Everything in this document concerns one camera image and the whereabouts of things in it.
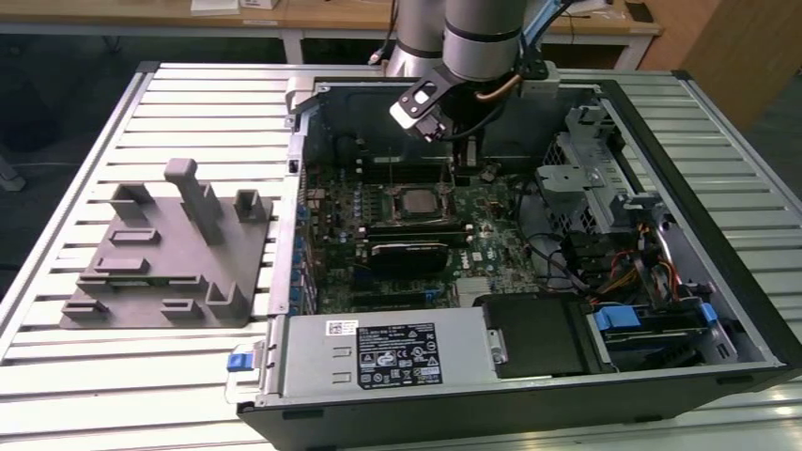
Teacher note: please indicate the silver chipset heatsink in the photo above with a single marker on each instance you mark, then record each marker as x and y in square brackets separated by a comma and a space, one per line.
[474, 290]

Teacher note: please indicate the silver CPU chip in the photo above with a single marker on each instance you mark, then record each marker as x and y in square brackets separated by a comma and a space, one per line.
[418, 201]

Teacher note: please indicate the grey wrist camera block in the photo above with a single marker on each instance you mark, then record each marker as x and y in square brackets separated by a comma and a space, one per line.
[541, 84]

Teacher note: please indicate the black graphics card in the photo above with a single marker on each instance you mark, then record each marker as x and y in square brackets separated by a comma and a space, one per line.
[408, 258]

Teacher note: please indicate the blue plastic clip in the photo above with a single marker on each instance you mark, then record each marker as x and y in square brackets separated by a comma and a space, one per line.
[709, 314]

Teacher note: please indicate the metal drive cage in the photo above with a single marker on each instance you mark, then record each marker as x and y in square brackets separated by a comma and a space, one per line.
[564, 183]

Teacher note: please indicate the black PC case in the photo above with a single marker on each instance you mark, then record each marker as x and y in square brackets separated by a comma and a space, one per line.
[438, 415]

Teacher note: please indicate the small black device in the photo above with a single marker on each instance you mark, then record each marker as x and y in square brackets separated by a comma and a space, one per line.
[641, 11]

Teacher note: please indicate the silver power supply unit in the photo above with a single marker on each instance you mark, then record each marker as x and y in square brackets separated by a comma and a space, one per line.
[314, 357]

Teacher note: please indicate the wooden cabinet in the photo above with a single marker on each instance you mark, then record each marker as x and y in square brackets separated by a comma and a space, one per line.
[740, 47]

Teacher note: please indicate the green motherboard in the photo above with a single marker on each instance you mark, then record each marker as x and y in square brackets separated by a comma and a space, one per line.
[496, 235]

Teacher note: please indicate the grey parts rack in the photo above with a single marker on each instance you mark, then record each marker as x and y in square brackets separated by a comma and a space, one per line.
[182, 282]

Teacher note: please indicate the black plastic shroud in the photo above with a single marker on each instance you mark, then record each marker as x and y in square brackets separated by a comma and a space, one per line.
[540, 333]

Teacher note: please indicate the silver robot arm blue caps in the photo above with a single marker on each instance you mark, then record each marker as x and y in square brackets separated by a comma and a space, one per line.
[480, 47]

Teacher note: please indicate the white box black print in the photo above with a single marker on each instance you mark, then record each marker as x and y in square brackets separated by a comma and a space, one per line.
[261, 4]

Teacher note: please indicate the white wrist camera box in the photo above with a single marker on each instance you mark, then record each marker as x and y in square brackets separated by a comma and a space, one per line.
[417, 110]

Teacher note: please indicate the hard disk in blue carrier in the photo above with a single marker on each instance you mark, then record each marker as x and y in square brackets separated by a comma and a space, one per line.
[617, 319]

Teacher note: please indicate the blue release latch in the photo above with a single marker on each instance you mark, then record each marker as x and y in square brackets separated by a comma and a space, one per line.
[237, 362]

